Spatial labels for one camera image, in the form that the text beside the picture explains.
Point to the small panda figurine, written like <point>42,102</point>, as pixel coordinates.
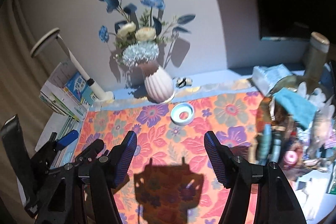
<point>182,82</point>

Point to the white desk lamp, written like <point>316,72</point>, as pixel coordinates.
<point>54,34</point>

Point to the stack of books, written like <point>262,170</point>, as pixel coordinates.
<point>69,95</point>

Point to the woven bamboo basket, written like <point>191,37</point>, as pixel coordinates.
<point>316,136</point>

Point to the white ribbed vase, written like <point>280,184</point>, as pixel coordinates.
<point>158,83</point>

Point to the white plush toy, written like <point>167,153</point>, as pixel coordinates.
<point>318,99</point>

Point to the blue and cream flower bouquet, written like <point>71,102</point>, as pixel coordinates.
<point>137,38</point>

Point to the blue tissue pack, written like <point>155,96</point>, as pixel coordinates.
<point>265,78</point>

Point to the floral orange table mat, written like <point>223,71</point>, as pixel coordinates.
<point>170,179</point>

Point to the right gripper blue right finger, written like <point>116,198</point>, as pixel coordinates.
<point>276,200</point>

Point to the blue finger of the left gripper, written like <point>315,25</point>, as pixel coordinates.
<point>66,140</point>

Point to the teal knitted cloth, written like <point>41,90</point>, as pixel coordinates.
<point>301,110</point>

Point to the metal thermos bottle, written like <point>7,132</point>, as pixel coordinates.
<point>315,58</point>

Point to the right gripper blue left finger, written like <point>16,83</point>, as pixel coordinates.
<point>105,174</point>

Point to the beige curtain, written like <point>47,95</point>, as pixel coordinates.
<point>22,76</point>

